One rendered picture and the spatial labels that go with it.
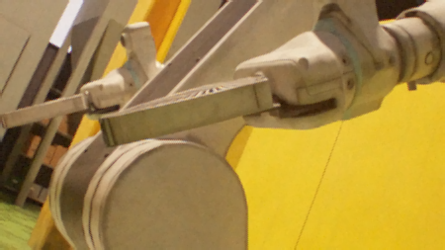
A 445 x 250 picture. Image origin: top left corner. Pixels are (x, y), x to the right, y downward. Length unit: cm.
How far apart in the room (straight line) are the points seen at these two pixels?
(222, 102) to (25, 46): 641
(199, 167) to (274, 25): 20
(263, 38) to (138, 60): 27
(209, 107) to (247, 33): 27
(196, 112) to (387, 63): 17
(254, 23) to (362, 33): 21
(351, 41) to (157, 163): 21
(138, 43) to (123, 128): 50
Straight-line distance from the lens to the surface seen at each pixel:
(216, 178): 57
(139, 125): 39
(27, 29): 680
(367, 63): 47
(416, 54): 52
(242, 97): 40
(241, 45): 64
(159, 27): 474
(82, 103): 82
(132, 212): 53
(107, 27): 844
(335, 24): 49
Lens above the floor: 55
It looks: 12 degrees up
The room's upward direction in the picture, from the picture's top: 23 degrees clockwise
